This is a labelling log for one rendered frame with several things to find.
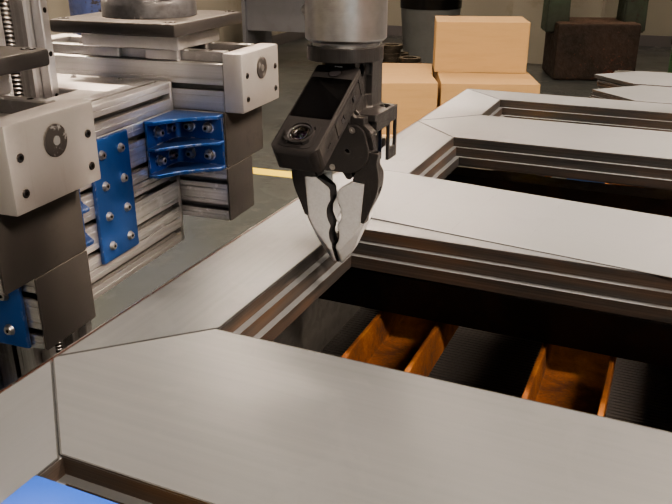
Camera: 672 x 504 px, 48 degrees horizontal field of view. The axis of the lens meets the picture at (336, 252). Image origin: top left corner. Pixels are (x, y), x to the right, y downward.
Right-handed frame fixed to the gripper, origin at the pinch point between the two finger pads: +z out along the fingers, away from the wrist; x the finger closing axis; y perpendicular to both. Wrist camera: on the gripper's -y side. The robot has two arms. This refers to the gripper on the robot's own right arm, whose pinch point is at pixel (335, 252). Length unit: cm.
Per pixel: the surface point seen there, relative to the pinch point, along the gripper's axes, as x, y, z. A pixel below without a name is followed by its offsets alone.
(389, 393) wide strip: -13.3, -20.6, 0.7
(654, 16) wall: 6, 896, 54
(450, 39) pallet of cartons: 95, 375, 26
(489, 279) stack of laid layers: -14.0, 7.7, 3.6
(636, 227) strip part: -26.9, 21.8, 0.8
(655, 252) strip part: -29.2, 14.9, 0.7
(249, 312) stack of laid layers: 2.9, -12.2, 1.7
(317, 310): 16.4, 29.8, 23.8
